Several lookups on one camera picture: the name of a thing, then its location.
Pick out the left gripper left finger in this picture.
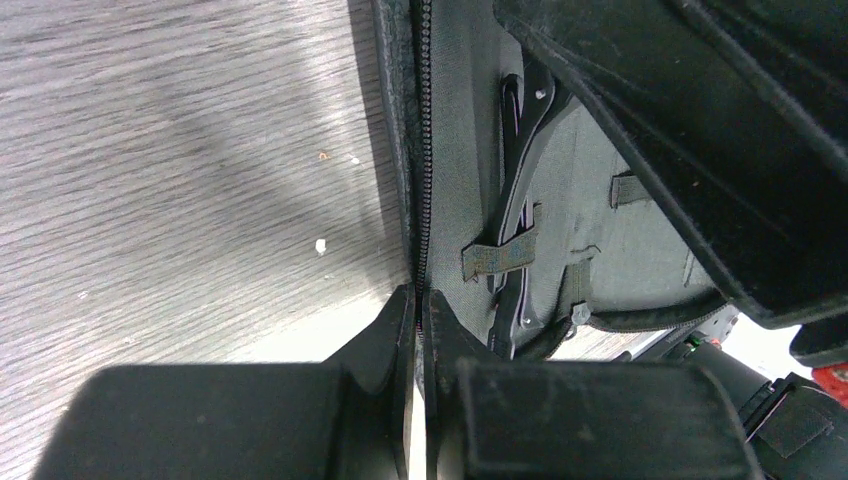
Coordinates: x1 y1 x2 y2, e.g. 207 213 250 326
35 285 415 479

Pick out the black hair clip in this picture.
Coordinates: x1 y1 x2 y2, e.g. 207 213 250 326
487 63 570 359

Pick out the black zipper tool case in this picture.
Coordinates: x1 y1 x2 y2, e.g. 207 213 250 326
372 1 847 367

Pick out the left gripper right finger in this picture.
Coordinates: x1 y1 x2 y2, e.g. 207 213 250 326
422 289 749 479

